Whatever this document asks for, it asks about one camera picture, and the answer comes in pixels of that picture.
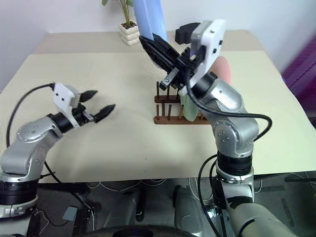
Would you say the purple object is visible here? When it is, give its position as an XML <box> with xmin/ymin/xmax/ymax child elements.
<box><xmin>281</xmin><ymin>39</ymin><xmax>316</xmax><ymax>99</ymax></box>

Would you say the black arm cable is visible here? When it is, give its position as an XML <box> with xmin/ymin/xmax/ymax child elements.
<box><xmin>185</xmin><ymin>70</ymin><xmax>273</xmax><ymax>237</ymax></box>
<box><xmin>6</xmin><ymin>83</ymin><xmax>62</xmax><ymax>184</ymax></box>

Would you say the wooden dish rack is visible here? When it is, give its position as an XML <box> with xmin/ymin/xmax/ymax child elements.
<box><xmin>153</xmin><ymin>81</ymin><xmax>213</xmax><ymax>125</ymax></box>

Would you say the green plate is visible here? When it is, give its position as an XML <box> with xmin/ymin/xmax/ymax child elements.
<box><xmin>179</xmin><ymin>91</ymin><xmax>198</xmax><ymax>122</ymax></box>

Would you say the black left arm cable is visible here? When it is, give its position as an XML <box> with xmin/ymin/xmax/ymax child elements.
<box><xmin>6</xmin><ymin>83</ymin><xmax>62</xmax><ymax>184</ymax></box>

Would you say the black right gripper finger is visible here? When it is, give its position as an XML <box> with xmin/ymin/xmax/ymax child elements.
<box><xmin>152</xmin><ymin>33</ymin><xmax>185</xmax><ymax>60</ymax></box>
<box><xmin>139</xmin><ymin>36</ymin><xmax>178</xmax><ymax>75</ymax></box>

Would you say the pink red plate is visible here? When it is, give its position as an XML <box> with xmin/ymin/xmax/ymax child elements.
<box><xmin>212</xmin><ymin>56</ymin><xmax>234</xmax><ymax>85</ymax></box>

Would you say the green leafy plant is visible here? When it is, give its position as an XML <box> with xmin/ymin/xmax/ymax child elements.
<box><xmin>101</xmin><ymin>0</ymin><xmax>136</xmax><ymax>28</ymax></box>

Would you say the grey rounded leg shape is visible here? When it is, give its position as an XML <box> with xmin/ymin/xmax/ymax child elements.
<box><xmin>173</xmin><ymin>185</ymin><xmax>211</xmax><ymax>233</ymax></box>
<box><xmin>108</xmin><ymin>190</ymin><xmax>147</xmax><ymax>224</ymax></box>

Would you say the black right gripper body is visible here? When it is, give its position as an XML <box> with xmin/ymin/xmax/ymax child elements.
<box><xmin>159</xmin><ymin>47</ymin><xmax>206</xmax><ymax>91</ymax></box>

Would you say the small grey box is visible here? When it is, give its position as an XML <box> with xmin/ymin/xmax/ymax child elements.
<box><xmin>62</xmin><ymin>206</ymin><xmax>78</xmax><ymax>221</ymax></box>

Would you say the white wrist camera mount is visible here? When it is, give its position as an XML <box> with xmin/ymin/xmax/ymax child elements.
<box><xmin>189</xmin><ymin>19</ymin><xmax>227</xmax><ymax>93</ymax></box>
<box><xmin>53</xmin><ymin>82</ymin><xmax>81</xmax><ymax>128</ymax></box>

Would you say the blue plate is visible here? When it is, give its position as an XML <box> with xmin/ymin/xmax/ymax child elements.
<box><xmin>133</xmin><ymin>0</ymin><xmax>170</xmax><ymax>43</ymax></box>

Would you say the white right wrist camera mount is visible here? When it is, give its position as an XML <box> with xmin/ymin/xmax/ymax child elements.
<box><xmin>189</xmin><ymin>19</ymin><xmax>227</xmax><ymax>93</ymax></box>

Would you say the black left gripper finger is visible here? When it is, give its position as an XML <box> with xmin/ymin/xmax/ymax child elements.
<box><xmin>95</xmin><ymin>104</ymin><xmax>117</xmax><ymax>123</ymax></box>
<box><xmin>79</xmin><ymin>90</ymin><xmax>98</xmax><ymax>103</ymax></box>

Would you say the white floor cable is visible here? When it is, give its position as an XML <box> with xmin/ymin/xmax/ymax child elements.
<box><xmin>87</xmin><ymin>179</ymin><xmax>169</xmax><ymax>193</ymax></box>
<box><xmin>188</xmin><ymin>177</ymin><xmax>216</xmax><ymax>206</ymax></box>

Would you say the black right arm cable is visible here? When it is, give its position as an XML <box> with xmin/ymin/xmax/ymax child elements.
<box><xmin>185</xmin><ymin>70</ymin><xmax>273</xmax><ymax>237</ymax></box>

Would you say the white bubbly plant pot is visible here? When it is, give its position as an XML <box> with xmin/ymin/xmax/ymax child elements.
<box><xmin>118</xmin><ymin>21</ymin><xmax>140</xmax><ymax>46</ymax></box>

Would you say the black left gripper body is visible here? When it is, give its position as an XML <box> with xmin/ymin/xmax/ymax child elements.
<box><xmin>71</xmin><ymin>103</ymin><xmax>96</xmax><ymax>127</ymax></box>

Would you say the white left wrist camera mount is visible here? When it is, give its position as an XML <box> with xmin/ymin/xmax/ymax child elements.
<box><xmin>53</xmin><ymin>82</ymin><xmax>81</xmax><ymax>128</ymax></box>

